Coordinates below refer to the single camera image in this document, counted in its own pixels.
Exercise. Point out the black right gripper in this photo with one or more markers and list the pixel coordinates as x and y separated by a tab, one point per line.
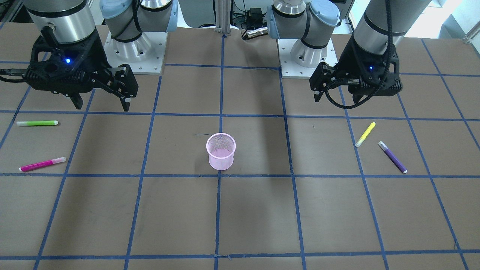
98	52

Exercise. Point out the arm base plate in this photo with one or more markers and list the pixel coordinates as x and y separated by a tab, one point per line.
299	61
144	55

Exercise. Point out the yellow marker pen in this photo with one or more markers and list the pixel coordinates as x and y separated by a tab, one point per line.
365	134

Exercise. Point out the green marker pen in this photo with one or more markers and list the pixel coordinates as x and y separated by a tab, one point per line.
37	123

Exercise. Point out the aluminium frame post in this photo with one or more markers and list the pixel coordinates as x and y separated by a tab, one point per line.
222	16

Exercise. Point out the purple marker pen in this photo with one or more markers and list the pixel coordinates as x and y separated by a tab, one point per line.
402	168

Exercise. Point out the pink marker pen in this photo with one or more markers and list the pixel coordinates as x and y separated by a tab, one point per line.
42	164

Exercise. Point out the pink mesh cup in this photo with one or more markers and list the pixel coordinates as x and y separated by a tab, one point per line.
221	149

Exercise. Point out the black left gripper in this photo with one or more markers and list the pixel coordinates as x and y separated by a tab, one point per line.
349	56

